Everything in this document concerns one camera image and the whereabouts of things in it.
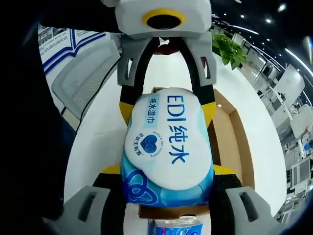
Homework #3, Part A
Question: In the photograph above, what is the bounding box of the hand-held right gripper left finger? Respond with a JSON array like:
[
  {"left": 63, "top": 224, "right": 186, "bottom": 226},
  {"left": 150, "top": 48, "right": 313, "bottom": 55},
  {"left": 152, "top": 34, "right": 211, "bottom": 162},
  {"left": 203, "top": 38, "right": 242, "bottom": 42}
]
[{"left": 62, "top": 164, "right": 128, "bottom": 235}]

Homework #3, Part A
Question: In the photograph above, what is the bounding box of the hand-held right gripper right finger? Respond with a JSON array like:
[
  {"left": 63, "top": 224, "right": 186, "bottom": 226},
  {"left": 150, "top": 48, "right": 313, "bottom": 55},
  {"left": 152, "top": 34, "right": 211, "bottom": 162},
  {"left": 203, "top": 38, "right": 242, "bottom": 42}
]
[{"left": 209, "top": 164, "right": 274, "bottom": 235}]

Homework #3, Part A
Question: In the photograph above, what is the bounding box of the brown cardboard shoe box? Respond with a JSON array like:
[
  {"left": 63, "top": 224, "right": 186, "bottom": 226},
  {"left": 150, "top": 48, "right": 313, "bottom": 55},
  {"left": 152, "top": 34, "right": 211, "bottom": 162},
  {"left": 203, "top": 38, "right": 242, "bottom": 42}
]
[{"left": 138, "top": 86, "right": 255, "bottom": 220}]

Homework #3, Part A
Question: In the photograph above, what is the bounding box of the white soft wipes pack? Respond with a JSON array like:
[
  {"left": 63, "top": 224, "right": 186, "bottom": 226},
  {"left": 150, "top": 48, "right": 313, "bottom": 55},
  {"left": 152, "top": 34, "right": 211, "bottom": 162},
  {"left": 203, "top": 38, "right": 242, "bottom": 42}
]
[{"left": 121, "top": 87, "right": 216, "bottom": 208}]

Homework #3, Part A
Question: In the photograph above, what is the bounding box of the blue soft tissue pack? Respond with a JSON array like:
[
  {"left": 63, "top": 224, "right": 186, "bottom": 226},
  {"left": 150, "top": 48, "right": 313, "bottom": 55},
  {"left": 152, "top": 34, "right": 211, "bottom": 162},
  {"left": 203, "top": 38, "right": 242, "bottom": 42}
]
[{"left": 147, "top": 215, "right": 205, "bottom": 235}]

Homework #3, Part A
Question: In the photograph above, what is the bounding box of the person's left hand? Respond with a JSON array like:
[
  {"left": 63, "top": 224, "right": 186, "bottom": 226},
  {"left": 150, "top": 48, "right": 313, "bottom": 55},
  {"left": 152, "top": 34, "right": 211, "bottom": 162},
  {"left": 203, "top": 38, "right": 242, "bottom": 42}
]
[{"left": 153, "top": 44, "right": 184, "bottom": 56}]

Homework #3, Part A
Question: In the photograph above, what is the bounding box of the potted green plant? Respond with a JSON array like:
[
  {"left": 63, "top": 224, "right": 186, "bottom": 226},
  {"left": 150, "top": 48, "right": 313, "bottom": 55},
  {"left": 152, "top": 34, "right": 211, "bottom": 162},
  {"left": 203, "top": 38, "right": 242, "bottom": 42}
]
[{"left": 211, "top": 33, "right": 247, "bottom": 71}]

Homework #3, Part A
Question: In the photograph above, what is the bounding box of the white mesh office chair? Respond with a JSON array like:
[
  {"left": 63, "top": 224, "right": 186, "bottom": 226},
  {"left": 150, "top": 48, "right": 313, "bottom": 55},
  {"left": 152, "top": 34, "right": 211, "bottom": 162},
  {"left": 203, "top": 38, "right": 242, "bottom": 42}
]
[{"left": 51, "top": 39, "right": 122, "bottom": 121}]

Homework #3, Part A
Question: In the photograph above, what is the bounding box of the white square column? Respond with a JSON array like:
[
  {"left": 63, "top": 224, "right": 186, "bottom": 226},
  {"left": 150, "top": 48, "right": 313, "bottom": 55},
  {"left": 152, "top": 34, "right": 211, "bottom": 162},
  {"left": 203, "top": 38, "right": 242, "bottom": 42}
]
[{"left": 278, "top": 65, "right": 305, "bottom": 109}]

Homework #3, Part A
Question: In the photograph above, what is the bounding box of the person's black shirt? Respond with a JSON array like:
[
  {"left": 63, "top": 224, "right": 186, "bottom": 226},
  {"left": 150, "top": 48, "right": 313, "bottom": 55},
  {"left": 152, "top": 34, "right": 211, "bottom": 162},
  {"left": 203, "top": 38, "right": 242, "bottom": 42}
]
[{"left": 0, "top": 19, "right": 77, "bottom": 221}]

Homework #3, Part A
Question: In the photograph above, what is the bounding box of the blue white wall poster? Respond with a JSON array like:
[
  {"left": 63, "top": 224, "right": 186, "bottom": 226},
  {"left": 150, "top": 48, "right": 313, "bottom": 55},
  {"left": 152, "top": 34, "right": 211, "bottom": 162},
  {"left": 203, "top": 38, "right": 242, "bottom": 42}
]
[{"left": 38, "top": 23, "right": 107, "bottom": 74}]

